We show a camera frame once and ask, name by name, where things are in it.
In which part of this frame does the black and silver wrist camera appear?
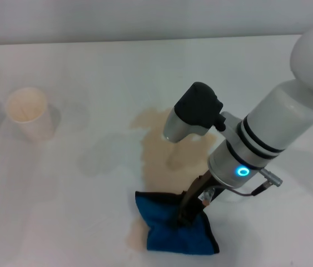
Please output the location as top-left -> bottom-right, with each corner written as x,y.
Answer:
162,81 -> 227,143

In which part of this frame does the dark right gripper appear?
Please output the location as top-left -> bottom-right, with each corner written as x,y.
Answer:
177,169 -> 223,227

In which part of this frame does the clear plastic cable connector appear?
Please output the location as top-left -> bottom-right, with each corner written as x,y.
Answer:
200,187 -> 216,203

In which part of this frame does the white paper cup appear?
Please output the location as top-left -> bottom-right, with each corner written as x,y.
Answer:
5,87 -> 54,142

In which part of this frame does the blue rag with black trim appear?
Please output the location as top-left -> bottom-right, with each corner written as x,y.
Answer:
135,190 -> 220,255

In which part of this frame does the large brown water stain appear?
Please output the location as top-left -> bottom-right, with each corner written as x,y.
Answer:
130,107 -> 218,195

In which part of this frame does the thin cable with metal plug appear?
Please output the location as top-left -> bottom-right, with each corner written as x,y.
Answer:
224,166 -> 284,198

